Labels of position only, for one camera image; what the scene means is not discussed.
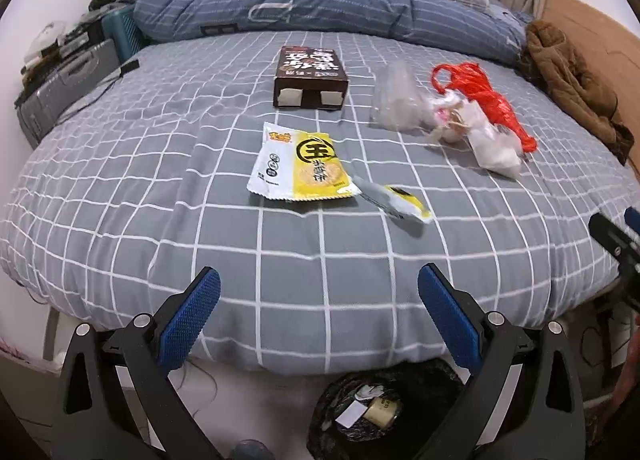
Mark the teal plastic crate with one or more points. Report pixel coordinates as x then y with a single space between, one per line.
119 26

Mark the yellow instant noodle cup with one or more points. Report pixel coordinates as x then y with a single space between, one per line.
382 412

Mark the small yellow torn wrapper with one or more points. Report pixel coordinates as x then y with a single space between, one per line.
394 201

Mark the black lined trash bin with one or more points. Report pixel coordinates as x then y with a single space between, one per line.
426 392

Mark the wooden headboard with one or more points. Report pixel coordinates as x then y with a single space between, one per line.
611 49

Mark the clear bubble wrap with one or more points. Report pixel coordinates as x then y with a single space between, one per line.
398 102

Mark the yellow white snack wrapper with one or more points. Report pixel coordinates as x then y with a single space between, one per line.
299 166

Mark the clutter on suitcase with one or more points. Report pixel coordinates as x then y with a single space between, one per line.
57 41

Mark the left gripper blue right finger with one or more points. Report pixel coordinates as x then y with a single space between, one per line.
456 316

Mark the clear plastic bag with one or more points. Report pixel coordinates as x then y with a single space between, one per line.
496 149

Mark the white earphone box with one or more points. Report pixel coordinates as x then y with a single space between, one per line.
363 398

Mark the brown fleece jacket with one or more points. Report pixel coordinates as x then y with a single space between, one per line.
552 63

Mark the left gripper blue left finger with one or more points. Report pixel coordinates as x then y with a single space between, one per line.
182 317

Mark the blue fluffy slipper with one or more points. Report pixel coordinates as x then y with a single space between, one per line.
251 450

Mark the red plastic bag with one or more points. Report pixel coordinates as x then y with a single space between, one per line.
471 81

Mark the blue striped duvet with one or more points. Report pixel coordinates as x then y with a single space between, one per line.
443 24

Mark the grey checked bed sheet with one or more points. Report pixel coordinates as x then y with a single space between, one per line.
124 203

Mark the dark brown snack box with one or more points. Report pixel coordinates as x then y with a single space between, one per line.
312 78

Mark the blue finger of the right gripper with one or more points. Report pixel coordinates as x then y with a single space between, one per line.
616 242
632 219

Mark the grey suitcase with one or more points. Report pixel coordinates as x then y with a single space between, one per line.
38 112

